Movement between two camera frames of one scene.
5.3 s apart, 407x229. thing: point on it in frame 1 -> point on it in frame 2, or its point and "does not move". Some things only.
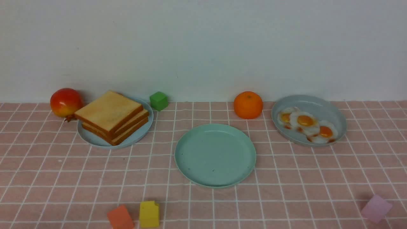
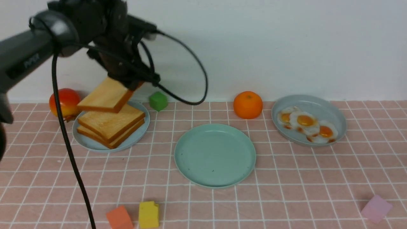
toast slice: (109, 111) -> (106, 96)
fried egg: (306, 122) does not move
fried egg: (327, 133) does not move
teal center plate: (215, 156) does not move
